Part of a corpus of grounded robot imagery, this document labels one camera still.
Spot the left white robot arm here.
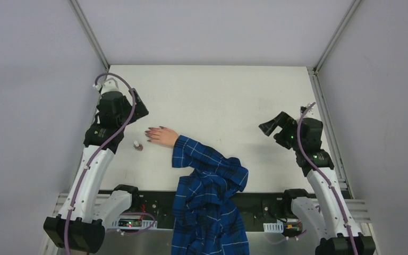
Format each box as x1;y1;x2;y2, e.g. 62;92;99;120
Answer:
43;77;149;254

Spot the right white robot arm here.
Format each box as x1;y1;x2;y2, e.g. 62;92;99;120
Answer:
259;112;376;254

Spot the mannequin hand with painted nails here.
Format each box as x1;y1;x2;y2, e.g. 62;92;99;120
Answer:
144;126;179;148

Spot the blue plaid shirt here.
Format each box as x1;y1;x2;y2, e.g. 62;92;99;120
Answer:
171;135;250;254

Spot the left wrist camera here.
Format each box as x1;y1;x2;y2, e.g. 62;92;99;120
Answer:
95;78;120;95

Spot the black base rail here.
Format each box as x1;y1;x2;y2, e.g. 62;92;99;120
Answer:
125;189;316;232

